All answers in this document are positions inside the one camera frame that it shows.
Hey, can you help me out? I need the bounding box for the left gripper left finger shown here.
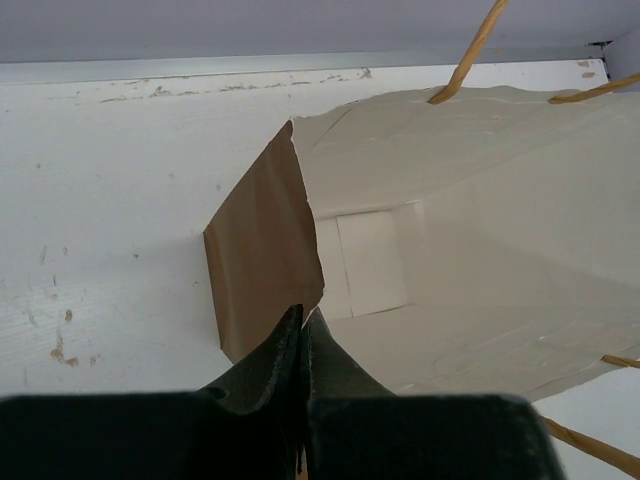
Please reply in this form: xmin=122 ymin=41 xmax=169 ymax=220
xmin=200 ymin=304 xmax=304 ymax=415

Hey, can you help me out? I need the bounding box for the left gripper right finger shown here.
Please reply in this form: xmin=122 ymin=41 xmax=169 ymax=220
xmin=302 ymin=307 xmax=394 ymax=400

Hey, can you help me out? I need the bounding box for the brown paper bag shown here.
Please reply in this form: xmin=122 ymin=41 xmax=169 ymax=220
xmin=202 ymin=0 xmax=640 ymax=471

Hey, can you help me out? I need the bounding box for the aluminium front rail frame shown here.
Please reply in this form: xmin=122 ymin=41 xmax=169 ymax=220
xmin=0 ymin=44 xmax=609 ymax=86

